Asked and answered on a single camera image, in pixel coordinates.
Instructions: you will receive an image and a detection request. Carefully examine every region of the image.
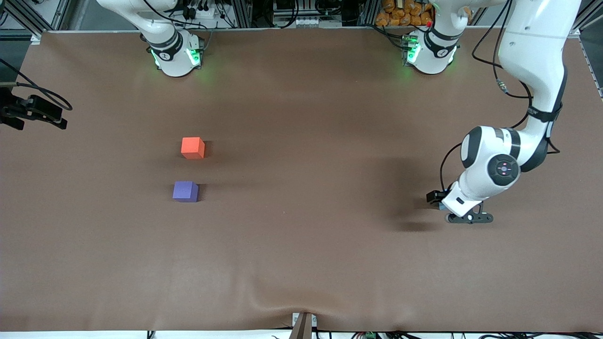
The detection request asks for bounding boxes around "white power strip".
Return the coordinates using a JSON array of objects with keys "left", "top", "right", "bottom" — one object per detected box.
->
[{"left": 185, "top": 0, "right": 218, "bottom": 20}]

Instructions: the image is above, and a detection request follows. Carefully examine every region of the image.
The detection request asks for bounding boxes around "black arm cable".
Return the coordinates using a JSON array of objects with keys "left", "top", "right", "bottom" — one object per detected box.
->
[
  {"left": 440, "top": 0, "right": 562, "bottom": 190},
  {"left": 0, "top": 58, "right": 73, "bottom": 112}
]

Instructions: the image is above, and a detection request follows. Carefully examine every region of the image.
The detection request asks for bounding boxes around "brown table cover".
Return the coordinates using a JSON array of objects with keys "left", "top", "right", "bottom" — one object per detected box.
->
[{"left": 0, "top": 28, "right": 603, "bottom": 333}]

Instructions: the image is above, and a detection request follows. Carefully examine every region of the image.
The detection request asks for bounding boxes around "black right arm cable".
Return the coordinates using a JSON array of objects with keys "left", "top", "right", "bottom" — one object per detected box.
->
[{"left": 0, "top": 58, "right": 73, "bottom": 112}]

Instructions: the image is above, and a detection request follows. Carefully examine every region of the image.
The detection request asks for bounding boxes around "orange block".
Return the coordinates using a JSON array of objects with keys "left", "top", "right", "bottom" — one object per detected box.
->
[{"left": 181, "top": 137, "right": 206, "bottom": 160}]

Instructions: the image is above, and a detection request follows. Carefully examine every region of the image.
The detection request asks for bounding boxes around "bag of orange items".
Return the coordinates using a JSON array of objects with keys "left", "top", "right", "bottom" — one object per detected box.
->
[{"left": 375, "top": 0, "right": 434, "bottom": 27}]

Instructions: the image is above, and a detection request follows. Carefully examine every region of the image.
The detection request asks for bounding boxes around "purple block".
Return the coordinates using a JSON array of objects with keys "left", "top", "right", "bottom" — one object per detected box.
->
[{"left": 172, "top": 181, "right": 199, "bottom": 203}]

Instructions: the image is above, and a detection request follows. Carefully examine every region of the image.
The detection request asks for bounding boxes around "brown table edge bracket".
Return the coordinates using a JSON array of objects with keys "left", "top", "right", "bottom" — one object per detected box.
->
[{"left": 292, "top": 312, "right": 318, "bottom": 339}]

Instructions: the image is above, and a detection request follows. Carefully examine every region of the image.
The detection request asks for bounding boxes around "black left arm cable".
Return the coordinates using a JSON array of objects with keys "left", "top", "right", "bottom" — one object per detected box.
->
[{"left": 440, "top": 0, "right": 562, "bottom": 190}]

